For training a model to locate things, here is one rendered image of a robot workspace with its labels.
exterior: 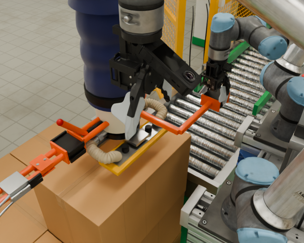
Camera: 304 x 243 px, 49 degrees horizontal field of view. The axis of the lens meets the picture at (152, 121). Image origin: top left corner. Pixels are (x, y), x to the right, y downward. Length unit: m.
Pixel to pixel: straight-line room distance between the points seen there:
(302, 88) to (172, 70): 0.86
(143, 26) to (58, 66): 3.51
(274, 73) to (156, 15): 0.95
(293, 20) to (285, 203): 0.40
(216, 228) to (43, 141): 1.37
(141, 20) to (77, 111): 2.75
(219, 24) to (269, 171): 0.50
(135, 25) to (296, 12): 0.30
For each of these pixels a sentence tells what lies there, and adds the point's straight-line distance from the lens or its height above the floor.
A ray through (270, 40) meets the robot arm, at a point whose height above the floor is 1.50.
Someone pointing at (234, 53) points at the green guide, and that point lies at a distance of 2.91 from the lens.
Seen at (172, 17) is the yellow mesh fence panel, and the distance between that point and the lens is 2.51.
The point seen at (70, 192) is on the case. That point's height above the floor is 0.94.
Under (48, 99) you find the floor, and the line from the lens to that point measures 3.50.
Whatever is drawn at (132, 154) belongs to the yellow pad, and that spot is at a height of 1.06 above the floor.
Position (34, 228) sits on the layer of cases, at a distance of 1.77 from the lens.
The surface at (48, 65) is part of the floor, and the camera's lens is 4.08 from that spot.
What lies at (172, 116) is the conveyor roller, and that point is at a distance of 2.25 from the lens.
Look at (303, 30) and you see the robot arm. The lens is 0.71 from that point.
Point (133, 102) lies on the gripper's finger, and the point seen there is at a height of 1.61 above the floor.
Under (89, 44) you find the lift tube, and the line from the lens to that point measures 1.07.
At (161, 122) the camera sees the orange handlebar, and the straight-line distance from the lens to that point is 1.22.
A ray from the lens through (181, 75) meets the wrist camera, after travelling 0.57.
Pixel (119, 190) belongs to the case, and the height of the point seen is 0.94.
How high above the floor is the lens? 1.96
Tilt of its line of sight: 40 degrees down
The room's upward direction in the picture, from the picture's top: straight up
